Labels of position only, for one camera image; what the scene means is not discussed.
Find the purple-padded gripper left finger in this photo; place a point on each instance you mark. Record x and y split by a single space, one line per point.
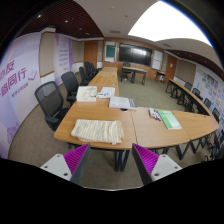
70 166

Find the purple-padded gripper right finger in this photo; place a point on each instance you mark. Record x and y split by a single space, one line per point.
151 166

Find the cream knitted towel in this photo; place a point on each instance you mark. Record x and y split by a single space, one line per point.
98 131

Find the green booklet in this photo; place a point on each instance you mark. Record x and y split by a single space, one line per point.
169 120

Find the markers bundle on table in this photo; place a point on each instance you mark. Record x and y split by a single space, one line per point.
154 113

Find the white open booklet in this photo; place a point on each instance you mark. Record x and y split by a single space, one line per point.
122 103

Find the white box on table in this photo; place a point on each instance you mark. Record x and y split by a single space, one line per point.
87 94

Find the nearest black office chair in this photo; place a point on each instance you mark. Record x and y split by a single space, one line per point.
51 102

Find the black office chair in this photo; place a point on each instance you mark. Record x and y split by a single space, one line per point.
71 84
84 80
51 102

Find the right curved wooden table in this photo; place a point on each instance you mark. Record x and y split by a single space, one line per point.
173 87

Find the white papers stack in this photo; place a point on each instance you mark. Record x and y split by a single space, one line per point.
106 92

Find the wooden desk at front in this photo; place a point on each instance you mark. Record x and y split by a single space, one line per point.
140 71

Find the black chair behind desk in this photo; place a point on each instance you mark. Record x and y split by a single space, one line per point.
126 70

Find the whiteboard right of screen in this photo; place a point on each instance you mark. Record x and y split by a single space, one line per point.
157 60

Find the whiteboard of screen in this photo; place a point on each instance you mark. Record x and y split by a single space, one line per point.
157 60
110 51

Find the whiteboard left of screen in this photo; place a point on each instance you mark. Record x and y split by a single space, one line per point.
110 51

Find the large black wall screen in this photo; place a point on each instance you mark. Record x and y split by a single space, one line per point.
135 54

